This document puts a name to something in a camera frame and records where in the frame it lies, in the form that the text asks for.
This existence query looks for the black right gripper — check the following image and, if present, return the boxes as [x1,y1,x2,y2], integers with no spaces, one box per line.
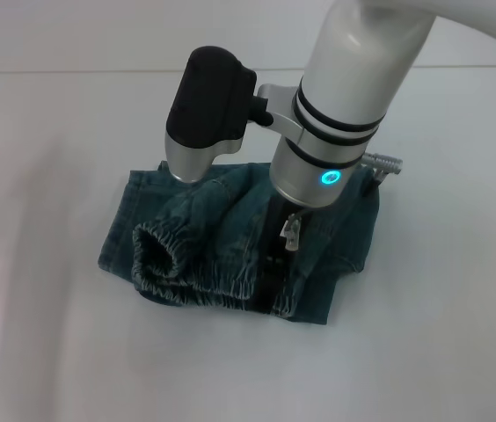
[258,197,310,317]

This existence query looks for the blue denim shorts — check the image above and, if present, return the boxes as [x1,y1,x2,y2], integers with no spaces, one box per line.
[97,160,381,327]

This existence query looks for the silver metal cable plug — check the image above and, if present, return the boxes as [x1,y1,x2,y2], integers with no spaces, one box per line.
[360,151,405,198]

